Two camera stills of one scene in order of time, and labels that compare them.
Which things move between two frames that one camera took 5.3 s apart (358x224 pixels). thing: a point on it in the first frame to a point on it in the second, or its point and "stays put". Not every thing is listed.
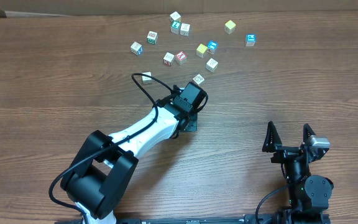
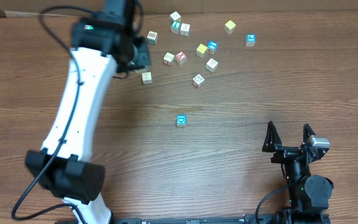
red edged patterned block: (199, 80) stays put
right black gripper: (288, 150) stays put
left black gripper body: (191, 126) to (143, 54)
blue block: (212, 46) stays put
